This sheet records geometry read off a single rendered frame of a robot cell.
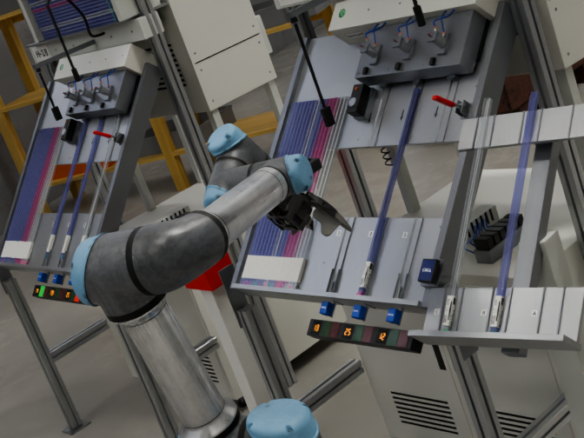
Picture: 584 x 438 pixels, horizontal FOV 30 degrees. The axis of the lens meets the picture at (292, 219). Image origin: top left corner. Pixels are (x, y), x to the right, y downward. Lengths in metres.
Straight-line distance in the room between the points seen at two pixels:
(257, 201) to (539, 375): 1.01
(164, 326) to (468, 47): 0.99
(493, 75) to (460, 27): 0.13
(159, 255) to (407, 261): 0.80
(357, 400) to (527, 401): 1.00
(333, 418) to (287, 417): 1.66
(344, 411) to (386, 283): 1.24
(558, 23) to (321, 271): 0.80
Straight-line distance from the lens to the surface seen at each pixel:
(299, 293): 2.58
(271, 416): 1.95
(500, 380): 2.78
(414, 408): 3.08
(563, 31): 2.66
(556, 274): 2.20
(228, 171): 2.13
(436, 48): 2.50
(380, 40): 2.66
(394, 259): 2.42
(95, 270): 1.80
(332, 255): 2.57
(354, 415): 3.56
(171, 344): 1.88
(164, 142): 7.16
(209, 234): 1.77
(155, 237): 1.75
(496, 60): 2.46
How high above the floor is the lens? 1.62
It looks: 16 degrees down
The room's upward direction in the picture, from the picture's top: 20 degrees counter-clockwise
